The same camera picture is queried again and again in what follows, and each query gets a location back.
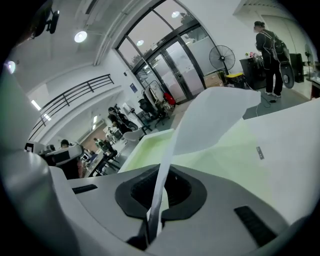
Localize white cloth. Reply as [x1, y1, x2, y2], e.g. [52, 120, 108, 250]
[146, 86, 263, 246]

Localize black office chair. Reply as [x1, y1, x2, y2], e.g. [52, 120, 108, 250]
[137, 98, 171, 129]

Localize dark grey table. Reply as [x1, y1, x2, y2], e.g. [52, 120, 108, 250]
[83, 151, 121, 178]

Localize white extension cable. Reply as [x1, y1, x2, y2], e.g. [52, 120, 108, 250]
[243, 82, 263, 118]

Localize red bag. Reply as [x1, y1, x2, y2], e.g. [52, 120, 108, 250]
[163, 92, 177, 106]

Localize black balcony railing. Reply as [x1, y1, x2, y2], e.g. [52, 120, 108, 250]
[28, 73, 115, 141]

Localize black cabinet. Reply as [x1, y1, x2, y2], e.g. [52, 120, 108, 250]
[239, 56, 269, 91]

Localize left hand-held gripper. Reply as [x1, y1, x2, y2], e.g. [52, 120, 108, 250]
[24, 141, 85, 167]

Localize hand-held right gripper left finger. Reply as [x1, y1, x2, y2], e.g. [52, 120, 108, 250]
[66, 163, 161, 252]

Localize pale yellow cloth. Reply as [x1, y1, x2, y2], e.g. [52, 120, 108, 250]
[117, 118, 283, 221]

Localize black head-mounted camera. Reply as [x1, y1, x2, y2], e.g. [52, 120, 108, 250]
[44, 7, 61, 35]

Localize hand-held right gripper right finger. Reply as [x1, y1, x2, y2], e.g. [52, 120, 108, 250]
[146, 164, 291, 256]

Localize black pedestal fan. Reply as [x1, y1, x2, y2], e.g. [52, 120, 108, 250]
[208, 44, 236, 77]
[303, 43, 315, 76]

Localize black round floor fan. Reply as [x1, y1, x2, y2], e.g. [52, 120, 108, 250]
[279, 61, 296, 90]

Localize black framed glass door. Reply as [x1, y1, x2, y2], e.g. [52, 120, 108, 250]
[114, 0, 222, 106]

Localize yellow and black box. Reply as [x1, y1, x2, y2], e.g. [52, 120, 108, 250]
[224, 71, 246, 89]

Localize black cable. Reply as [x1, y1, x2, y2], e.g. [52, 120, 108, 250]
[261, 90, 279, 109]

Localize black tall box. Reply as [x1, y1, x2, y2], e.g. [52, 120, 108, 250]
[289, 53, 305, 84]

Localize brown cardboard box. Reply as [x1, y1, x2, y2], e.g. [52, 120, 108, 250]
[203, 74, 224, 89]

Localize coat rack with clothes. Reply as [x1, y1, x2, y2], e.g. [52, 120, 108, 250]
[141, 79, 166, 111]

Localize round ceiling lamp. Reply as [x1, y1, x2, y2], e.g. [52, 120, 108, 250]
[73, 30, 89, 44]
[5, 60, 17, 75]

